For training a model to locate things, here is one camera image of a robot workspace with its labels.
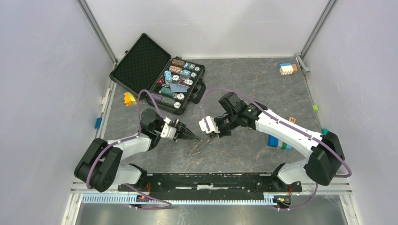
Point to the white toothed cable duct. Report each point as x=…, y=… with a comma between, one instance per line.
x=131, y=198

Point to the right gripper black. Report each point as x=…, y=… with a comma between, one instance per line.
x=222, y=133

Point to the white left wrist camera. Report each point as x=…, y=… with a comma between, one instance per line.
x=169, y=130

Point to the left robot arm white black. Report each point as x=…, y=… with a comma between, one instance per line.
x=99, y=168

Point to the small teal block right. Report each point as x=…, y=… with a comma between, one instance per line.
x=324, y=131

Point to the small blue block left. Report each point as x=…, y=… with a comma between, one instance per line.
x=98, y=123

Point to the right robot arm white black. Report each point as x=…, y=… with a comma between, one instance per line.
x=323, y=154

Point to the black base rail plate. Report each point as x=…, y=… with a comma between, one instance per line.
x=213, y=186

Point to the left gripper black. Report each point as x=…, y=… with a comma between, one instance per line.
x=180, y=127

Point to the black poker chip case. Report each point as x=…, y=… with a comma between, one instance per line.
x=173, y=82

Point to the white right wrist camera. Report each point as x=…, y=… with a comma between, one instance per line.
x=208, y=125

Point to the blue white orange brick stack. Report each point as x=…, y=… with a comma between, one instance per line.
x=288, y=68

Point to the orange yellow green brick stack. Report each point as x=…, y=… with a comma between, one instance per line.
x=129, y=99

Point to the blue white green brick stack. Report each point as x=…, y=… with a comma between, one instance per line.
x=276, y=143

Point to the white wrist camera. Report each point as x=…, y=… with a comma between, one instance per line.
x=208, y=125
x=169, y=130

